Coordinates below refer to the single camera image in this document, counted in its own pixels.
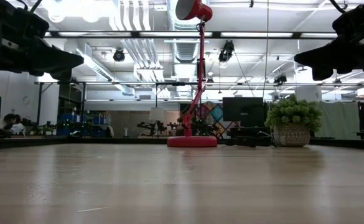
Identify thin black hanging cable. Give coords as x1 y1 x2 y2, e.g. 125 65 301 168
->
261 0 269 100

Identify black rack frame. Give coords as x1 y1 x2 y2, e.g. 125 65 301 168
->
34 80 88 138

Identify black background robot arms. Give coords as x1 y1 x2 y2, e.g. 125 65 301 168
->
191 119 223 139
137 120 182 137

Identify blue storage bins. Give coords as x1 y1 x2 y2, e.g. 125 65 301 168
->
57 113 111 138

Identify black monitor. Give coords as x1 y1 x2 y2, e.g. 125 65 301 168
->
222 96 265 128

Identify black hanging studio light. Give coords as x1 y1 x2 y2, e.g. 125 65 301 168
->
218 40 235 63

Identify green curtain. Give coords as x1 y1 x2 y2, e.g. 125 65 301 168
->
317 101 362 139

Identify white shade table lamp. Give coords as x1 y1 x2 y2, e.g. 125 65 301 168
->
147 107 166 138

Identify potted green artificial plant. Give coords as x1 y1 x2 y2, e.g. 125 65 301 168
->
264 94 323 147

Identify person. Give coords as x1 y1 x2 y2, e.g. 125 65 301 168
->
2 113 23 127

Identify colourful patchwork panel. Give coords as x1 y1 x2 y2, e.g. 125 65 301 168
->
180 101 241 138

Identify red desk lamp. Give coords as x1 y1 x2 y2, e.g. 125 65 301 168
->
166 0 218 148

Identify black ceiling spotlight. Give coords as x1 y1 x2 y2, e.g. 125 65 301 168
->
273 73 287 85
113 48 126 62

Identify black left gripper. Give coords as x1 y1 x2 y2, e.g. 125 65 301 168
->
0 0 85 81

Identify white bundle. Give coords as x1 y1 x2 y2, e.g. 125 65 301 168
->
9 123 26 136

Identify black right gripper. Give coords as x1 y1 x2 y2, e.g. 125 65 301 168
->
294 2 364 81

